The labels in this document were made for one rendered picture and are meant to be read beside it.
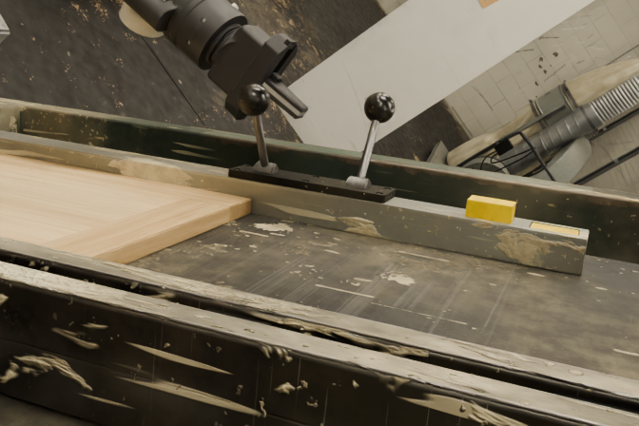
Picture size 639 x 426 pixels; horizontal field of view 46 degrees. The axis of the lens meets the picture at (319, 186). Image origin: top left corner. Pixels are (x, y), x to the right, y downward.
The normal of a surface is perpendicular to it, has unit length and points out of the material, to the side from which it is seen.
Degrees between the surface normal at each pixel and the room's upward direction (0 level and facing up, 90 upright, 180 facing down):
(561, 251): 90
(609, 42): 90
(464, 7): 90
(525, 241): 90
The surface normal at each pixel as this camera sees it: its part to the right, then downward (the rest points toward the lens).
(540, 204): -0.36, 0.15
